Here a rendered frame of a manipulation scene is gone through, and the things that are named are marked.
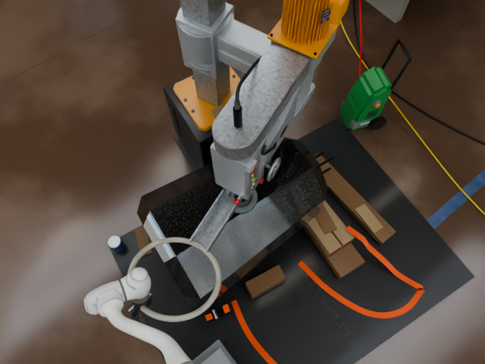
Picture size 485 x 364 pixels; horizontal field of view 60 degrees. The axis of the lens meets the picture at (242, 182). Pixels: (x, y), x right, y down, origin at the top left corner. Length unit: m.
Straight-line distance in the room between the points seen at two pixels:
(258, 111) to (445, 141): 2.66
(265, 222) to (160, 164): 1.46
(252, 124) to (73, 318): 2.30
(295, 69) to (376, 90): 1.67
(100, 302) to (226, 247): 1.05
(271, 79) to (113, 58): 2.88
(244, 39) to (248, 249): 1.31
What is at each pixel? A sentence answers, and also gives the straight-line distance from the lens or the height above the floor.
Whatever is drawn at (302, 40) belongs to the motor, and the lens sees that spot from 2.22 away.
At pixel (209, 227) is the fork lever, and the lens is 2.41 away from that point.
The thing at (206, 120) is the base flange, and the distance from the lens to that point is 3.12.
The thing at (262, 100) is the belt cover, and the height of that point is 1.74.
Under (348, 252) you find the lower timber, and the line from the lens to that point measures 3.49.
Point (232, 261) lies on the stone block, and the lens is 2.76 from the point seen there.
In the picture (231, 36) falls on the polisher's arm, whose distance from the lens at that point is 2.59.
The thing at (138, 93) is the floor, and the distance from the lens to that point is 4.38.
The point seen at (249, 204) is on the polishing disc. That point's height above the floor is 0.92.
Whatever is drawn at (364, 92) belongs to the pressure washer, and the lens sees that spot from 3.79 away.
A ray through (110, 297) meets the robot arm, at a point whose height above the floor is 1.56.
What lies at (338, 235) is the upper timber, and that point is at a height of 0.20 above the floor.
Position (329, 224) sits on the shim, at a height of 0.21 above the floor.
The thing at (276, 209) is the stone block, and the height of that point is 0.79.
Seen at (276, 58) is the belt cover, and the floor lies 1.74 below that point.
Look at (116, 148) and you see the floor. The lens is 4.07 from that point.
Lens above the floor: 3.35
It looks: 64 degrees down
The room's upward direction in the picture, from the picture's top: 1 degrees counter-clockwise
